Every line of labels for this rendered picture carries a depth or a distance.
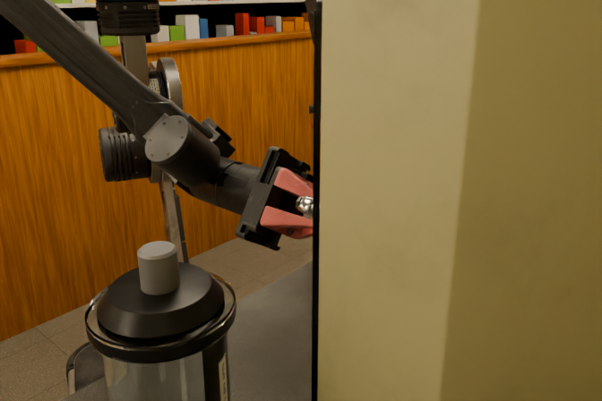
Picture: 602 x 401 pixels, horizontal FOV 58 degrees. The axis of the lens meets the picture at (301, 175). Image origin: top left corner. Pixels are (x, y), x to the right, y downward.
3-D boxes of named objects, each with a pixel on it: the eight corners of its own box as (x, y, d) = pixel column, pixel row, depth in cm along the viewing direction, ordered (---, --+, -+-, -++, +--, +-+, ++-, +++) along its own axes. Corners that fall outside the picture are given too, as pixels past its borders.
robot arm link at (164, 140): (219, 126, 71) (174, 174, 71) (161, 73, 63) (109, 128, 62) (267, 170, 63) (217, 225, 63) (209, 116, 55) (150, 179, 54)
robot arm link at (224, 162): (226, 166, 69) (203, 205, 67) (193, 138, 63) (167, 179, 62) (265, 178, 64) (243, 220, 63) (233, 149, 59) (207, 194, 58)
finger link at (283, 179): (339, 182, 51) (266, 161, 56) (312, 254, 50) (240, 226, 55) (371, 201, 56) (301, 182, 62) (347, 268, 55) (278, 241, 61)
